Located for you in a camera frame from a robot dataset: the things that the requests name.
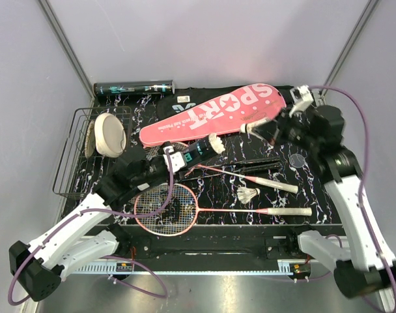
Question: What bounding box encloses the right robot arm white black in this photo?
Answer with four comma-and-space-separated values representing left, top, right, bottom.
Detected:
270, 106, 396, 299

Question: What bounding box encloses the pink badminton racket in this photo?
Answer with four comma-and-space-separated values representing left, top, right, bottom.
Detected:
134, 183, 312, 237
143, 142, 298, 194

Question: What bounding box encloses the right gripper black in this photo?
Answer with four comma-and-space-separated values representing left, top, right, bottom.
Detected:
251, 107, 319, 152

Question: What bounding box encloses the black racket upper handle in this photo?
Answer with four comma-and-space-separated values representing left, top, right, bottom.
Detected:
231, 156, 280, 166

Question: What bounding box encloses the pink racket cover bag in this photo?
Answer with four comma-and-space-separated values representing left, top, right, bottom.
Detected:
139, 83, 286, 147

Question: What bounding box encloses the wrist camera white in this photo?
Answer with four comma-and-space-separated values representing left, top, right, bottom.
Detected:
163, 146, 187, 174
289, 85, 314, 117

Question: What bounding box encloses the black wire basket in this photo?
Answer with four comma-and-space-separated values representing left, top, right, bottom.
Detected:
52, 106, 132, 199

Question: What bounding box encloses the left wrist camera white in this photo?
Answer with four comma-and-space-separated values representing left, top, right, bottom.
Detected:
163, 146, 187, 174

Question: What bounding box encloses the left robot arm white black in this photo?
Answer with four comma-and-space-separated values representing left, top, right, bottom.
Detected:
8, 147, 175, 306

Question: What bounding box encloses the white shuttlecock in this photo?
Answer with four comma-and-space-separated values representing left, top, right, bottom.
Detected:
208, 133, 225, 154
237, 186, 261, 204
239, 117, 272, 134

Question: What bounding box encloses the black teal shuttlecock tube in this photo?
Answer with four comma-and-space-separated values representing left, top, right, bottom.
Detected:
92, 80, 175, 97

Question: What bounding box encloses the black racket bag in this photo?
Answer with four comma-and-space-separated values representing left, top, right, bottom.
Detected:
156, 85, 298, 115

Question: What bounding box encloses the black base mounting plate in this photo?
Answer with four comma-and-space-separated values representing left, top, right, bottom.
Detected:
131, 236, 312, 261

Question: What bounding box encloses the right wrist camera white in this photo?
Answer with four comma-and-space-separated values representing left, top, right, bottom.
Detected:
289, 85, 314, 117

